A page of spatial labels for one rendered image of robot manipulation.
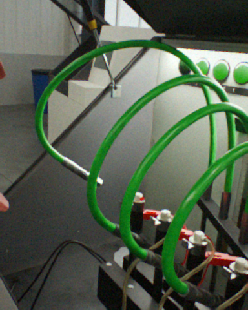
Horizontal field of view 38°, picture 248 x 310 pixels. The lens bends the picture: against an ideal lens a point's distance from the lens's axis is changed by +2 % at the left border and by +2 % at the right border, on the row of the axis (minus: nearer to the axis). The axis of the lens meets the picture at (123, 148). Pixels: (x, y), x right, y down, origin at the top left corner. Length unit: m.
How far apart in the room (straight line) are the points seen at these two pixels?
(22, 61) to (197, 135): 6.87
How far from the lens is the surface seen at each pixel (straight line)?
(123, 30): 3.56
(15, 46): 7.66
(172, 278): 0.45
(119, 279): 0.76
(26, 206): 0.96
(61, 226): 1.03
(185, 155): 0.99
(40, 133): 0.70
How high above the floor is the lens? 1.43
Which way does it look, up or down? 17 degrees down
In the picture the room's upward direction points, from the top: 4 degrees clockwise
